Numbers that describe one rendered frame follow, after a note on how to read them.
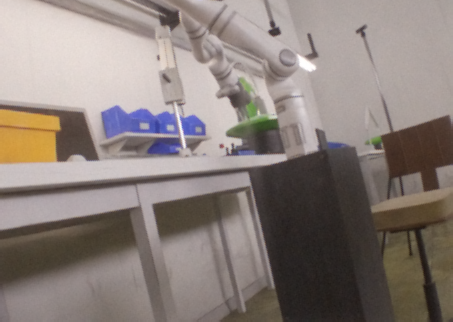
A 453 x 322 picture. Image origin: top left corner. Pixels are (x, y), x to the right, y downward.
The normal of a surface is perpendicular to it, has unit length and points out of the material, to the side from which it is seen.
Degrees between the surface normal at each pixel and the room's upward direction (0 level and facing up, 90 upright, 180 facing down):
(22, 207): 90
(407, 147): 90
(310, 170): 90
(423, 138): 90
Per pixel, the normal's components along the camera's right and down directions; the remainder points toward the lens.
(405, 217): -0.72, 0.08
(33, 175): 0.85, -0.26
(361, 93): -0.47, 0.00
